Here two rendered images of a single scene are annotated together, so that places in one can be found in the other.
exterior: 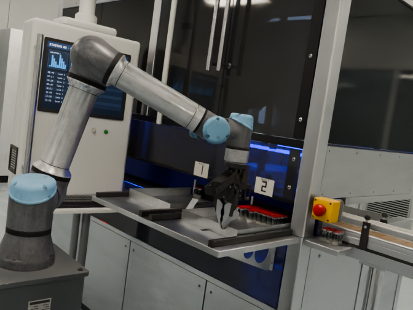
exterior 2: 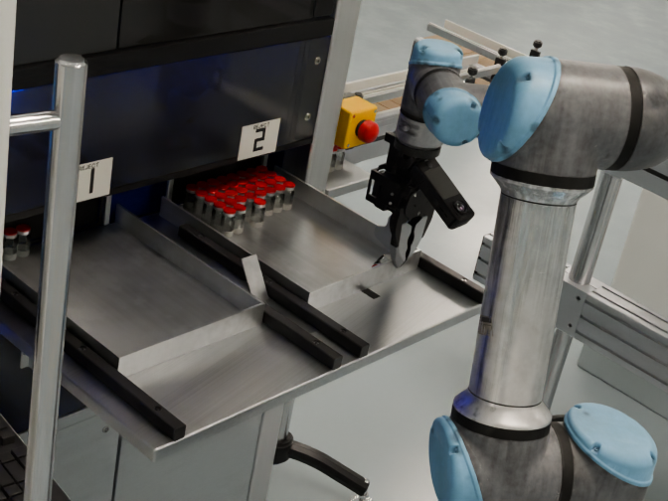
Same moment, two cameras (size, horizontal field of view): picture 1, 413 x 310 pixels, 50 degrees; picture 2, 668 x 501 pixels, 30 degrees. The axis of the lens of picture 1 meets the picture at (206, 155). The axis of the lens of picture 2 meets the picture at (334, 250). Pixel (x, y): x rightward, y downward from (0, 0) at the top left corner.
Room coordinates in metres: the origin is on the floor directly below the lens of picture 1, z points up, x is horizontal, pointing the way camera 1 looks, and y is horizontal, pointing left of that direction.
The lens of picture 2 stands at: (1.66, 1.63, 1.83)
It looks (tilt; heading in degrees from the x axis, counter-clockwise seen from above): 28 degrees down; 263
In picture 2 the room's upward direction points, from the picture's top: 11 degrees clockwise
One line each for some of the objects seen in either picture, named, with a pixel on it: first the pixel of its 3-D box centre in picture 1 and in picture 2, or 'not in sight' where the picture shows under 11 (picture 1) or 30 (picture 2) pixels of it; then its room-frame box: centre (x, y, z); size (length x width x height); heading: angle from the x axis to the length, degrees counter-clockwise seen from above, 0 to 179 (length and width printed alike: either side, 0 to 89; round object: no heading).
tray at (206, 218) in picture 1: (241, 220); (289, 233); (1.53, -0.15, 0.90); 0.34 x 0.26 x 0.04; 135
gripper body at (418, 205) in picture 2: (234, 181); (407, 175); (1.38, -0.10, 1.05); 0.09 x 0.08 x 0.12; 135
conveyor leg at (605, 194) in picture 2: not in sight; (569, 312); (0.82, -0.80, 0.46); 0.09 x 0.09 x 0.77; 45
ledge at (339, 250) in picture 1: (330, 245); (325, 172); (1.47, -0.46, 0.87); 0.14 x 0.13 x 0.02; 135
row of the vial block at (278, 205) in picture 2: (256, 216); (253, 206); (1.60, -0.22, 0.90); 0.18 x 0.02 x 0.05; 45
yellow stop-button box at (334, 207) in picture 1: (327, 209); (347, 120); (1.45, -0.42, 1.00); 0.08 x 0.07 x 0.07; 135
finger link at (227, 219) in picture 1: (232, 215); (402, 234); (1.36, -0.11, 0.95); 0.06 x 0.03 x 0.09; 135
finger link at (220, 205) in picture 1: (224, 213); (389, 239); (1.38, -0.08, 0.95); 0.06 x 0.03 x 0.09; 135
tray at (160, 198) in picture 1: (181, 198); (117, 282); (1.78, 0.08, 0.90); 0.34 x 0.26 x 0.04; 135
